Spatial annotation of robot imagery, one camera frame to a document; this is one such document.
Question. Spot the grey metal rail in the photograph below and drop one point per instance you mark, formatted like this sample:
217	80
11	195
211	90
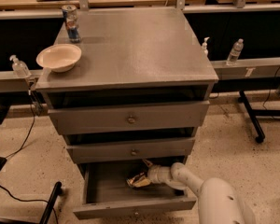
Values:
246	74

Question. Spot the grey top drawer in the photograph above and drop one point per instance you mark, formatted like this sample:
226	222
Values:
121	118

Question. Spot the clear water bottle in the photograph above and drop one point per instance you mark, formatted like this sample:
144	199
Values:
235	52

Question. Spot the clear pump sanitizer bottle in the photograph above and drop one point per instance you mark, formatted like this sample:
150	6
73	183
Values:
19	67

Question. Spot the grey drawer cabinet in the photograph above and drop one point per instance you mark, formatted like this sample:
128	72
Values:
132	56

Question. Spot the crushed orange can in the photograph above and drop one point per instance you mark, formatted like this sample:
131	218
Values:
138	181

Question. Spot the black stand leg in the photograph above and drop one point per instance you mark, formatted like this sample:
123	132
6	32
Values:
56	192

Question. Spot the grey drawer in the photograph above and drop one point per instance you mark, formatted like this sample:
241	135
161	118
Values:
131	150
107	193
121	118

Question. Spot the grey middle drawer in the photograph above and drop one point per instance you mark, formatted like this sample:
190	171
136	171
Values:
131	150

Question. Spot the grey bottom drawer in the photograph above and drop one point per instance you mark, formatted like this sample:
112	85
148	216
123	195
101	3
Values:
107	193

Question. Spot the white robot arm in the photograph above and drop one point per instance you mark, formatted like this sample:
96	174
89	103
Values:
218	201

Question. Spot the white bowl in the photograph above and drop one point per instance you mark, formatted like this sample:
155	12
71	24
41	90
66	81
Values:
59	58

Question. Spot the white pump bottle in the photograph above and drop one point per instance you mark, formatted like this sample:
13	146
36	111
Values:
204	46

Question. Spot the black wheeled table leg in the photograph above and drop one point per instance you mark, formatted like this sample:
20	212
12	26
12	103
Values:
255	113

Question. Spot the blue silver energy can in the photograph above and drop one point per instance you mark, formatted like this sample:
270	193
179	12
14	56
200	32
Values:
70	22

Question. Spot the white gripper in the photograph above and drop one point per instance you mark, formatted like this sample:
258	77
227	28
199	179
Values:
153	174

